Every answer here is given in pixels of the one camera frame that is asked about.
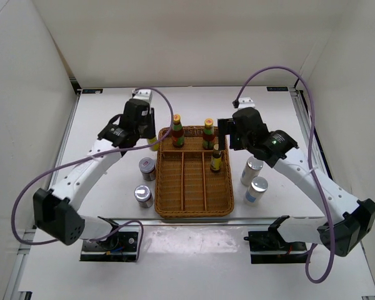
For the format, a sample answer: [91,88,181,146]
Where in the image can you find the small yellow-label bottle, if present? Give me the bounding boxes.
[210,144,222,173]
[147,136,159,151]

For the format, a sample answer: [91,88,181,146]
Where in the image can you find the tall chili sauce bottle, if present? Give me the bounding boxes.
[171,114,184,148]
[202,118,215,150]

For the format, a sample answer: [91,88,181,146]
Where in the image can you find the white silver-lid canister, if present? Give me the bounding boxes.
[240,156,264,186]
[244,176,269,205]

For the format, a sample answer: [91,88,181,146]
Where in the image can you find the dark glass jar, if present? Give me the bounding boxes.
[139,157,156,181]
[134,185,154,208]

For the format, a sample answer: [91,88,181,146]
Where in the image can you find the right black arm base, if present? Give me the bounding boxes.
[243,231,308,264]

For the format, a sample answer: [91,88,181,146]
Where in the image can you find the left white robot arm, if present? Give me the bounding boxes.
[33,98,155,250]

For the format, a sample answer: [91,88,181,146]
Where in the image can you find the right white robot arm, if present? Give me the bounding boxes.
[217,107,375,257]

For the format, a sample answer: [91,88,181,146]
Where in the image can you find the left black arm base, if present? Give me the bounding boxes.
[79,226,141,263]

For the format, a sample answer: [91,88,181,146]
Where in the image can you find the right black corner label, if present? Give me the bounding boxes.
[266,86,289,92]

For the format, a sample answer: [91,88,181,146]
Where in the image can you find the black corner label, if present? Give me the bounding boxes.
[266,86,289,92]
[81,89,103,94]

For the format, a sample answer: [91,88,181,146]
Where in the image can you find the left black corner label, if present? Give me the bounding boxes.
[81,89,103,94]

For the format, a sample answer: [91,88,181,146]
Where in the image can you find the brown wicker divided basket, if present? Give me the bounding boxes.
[154,126,234,219]

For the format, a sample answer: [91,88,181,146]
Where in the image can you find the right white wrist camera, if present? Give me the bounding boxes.
[232,97,256,110]

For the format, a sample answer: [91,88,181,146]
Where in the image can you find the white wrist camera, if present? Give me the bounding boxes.
[132,89,153,104]
[232,97,256,110]

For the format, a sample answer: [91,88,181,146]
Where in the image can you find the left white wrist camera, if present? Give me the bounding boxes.
[132,89,153,104]

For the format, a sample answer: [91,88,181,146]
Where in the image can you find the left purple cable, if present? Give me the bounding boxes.
[11,87,175,244]

